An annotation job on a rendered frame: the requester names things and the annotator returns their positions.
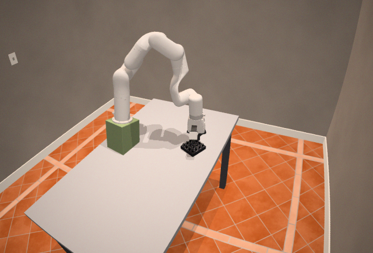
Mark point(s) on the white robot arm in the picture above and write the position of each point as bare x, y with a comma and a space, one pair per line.
123, 75

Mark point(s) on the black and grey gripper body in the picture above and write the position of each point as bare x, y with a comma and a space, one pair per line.
199, 123

